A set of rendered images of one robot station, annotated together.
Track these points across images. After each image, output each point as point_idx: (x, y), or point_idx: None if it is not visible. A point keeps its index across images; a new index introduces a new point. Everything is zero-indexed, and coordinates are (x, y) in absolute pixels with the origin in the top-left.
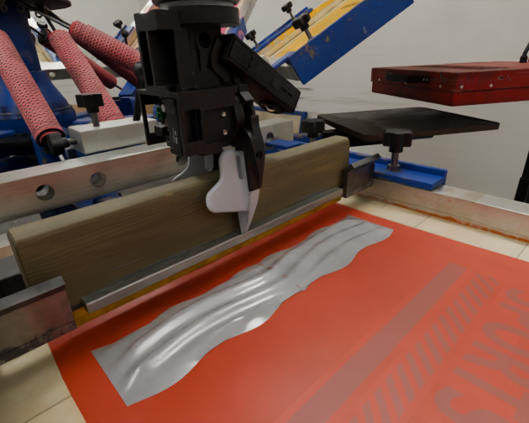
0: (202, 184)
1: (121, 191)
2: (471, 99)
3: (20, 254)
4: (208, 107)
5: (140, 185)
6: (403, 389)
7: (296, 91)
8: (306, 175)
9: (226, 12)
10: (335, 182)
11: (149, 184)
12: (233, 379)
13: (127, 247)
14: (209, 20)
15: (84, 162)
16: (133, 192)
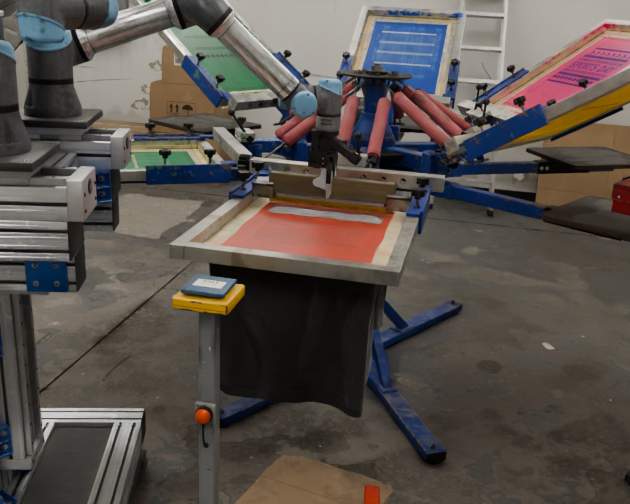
0: (317, 177)
1: (537, 244)
2: None
3: (269, 175)
4: (317, 155)
5: (566, 247)
6: (302, 227)
7: (356, 158)
8: (364, 191)
9: (326, 133)
10: (383, 201)
11: (578, 249)
12: (284, 216)
13: (291, 185)
14: (321, 134)
15: None
16: (547, 250)
